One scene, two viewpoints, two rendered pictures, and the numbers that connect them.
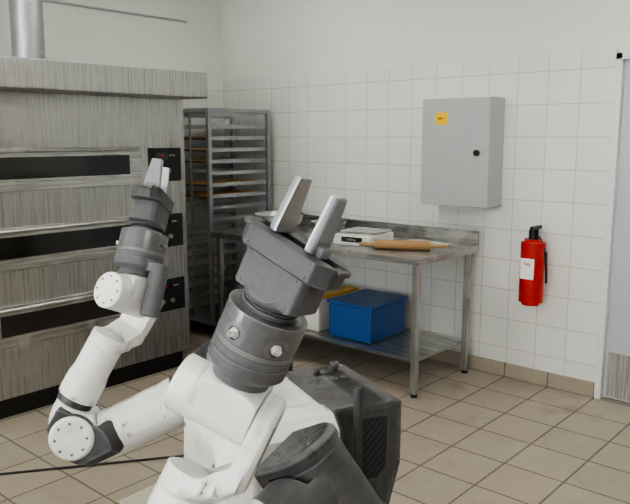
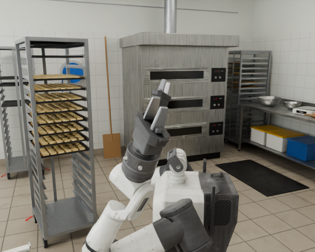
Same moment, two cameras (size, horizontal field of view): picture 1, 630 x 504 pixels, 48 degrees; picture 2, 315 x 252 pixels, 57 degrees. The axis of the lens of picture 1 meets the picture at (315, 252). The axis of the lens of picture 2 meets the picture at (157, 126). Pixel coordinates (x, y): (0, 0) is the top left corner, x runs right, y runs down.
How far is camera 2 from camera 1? 0.33 m
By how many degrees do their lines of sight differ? 27
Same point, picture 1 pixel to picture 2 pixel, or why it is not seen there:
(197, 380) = (119, 173)
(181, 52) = (234, 26)
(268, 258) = (139, 130)
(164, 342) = (212, 147)
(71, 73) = (181, 38)
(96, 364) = not seen: hidden behind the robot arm
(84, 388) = not seen: hidden behind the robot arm
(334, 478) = (183, 223)
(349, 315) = (296, 146)
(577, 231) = not seen: outside the picture
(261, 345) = (134, 164)
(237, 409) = (129, 187)
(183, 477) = (109, 209)
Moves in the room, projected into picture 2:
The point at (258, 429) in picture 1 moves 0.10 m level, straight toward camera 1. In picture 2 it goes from (135, 197) to (115, 216)
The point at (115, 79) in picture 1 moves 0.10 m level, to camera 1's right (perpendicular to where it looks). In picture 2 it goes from (199, 40) to (205, 39)
